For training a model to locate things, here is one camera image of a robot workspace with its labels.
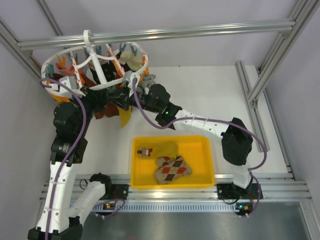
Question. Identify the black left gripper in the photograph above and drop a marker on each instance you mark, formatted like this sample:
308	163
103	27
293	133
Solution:
98	97

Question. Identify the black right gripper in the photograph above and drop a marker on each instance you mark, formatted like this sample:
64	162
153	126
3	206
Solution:
121	98

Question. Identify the grey sock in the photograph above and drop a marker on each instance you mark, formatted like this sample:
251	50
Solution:
148	80

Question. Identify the mustard sock with reindeer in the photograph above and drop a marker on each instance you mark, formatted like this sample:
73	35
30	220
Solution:
156	150

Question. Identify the mustard yellow sock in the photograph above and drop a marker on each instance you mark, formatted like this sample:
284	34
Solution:
125	116

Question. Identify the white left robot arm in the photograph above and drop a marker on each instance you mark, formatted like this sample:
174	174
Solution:
59	219

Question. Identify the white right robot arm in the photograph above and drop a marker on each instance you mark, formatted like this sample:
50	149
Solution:
235	140

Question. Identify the white round sock hanger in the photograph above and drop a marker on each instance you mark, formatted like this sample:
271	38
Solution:
80	56

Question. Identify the brown hanging sock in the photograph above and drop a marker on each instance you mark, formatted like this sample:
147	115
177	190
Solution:
110	110

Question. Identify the black striped hanging sock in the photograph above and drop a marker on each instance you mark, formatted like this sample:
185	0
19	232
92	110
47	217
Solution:
108	68

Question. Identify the cream hanging sock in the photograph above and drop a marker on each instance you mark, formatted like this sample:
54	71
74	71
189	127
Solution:
134	62

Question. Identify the pink hanging sock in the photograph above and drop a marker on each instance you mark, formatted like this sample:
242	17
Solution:
65	71

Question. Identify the argyle beige sock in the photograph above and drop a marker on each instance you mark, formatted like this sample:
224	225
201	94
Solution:
169	169

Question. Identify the yellow plastic bin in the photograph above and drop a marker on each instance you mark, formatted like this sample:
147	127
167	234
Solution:
195	150

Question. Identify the aluminium top crossbar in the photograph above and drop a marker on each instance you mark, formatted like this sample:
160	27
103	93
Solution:
87	37

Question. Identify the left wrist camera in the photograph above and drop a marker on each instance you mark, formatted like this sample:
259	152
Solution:
69	81

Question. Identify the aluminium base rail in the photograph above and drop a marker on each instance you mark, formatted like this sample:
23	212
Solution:
277	187

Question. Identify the aluminium right frame post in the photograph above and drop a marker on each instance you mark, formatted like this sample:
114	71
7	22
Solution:
301	14

